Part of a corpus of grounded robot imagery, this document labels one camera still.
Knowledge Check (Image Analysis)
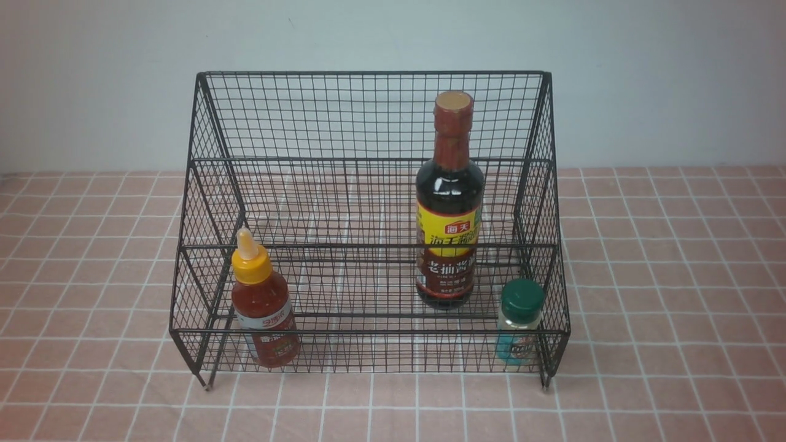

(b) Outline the red chili sauce bottle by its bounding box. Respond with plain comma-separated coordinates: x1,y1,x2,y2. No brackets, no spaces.
231,228,301,369

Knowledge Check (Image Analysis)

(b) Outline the black wire mesh rack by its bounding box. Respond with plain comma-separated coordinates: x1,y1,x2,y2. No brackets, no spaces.
169,70,572,390

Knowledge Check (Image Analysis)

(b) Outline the dark soy sauce bottle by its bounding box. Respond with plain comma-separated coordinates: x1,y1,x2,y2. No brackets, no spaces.
415,91,485,311

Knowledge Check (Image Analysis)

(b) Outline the green-capped seasoning jar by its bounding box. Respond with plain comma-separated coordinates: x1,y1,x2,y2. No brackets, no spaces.
495,279,547,366

